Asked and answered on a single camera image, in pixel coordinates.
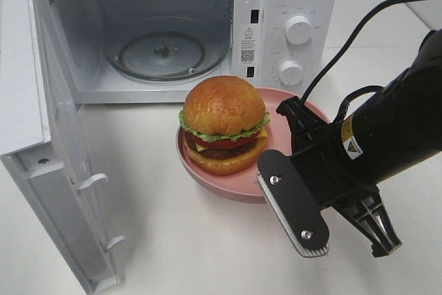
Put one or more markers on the white microwave oven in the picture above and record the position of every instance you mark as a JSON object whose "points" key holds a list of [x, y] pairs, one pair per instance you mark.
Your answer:
{"points": [[254, 31]]}

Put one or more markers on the glass microwave turntable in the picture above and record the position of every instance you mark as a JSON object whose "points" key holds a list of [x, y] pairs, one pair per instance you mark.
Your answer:
{"points": [[167, 56]]}

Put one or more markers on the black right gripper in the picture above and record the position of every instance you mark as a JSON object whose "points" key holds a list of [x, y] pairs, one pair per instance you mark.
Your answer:
{"points": [[312, 158]]}

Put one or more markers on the white upper microwave knob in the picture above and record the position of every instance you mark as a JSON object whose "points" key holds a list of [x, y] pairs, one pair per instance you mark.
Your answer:
{"points": [[298, 29]]}

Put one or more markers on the toy hamburger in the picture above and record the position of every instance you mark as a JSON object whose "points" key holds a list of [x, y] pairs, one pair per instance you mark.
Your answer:
{"points": [[223, 121]]}

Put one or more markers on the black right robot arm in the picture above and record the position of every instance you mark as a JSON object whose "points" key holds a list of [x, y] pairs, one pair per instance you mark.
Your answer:
{"points": [[379, 131]]}

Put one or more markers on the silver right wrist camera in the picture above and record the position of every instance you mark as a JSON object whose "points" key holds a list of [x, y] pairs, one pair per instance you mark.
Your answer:
{"points": [[297, 212]]}

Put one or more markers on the pink round plate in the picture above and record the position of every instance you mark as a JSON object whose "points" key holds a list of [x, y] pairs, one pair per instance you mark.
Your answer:
{"points": [[243, 186]]}

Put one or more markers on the white microwave door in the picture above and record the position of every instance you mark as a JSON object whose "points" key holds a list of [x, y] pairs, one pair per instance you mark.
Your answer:
{"points": [[42, 144]]}

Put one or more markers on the white lower microwave knob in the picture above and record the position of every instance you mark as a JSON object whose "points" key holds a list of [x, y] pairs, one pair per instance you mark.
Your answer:
{"points": [[290, 72]]}

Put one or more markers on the white microwave knob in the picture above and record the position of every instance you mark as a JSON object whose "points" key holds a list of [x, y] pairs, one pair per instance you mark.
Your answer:
{"points": [[298, 29], [290, 72]]}

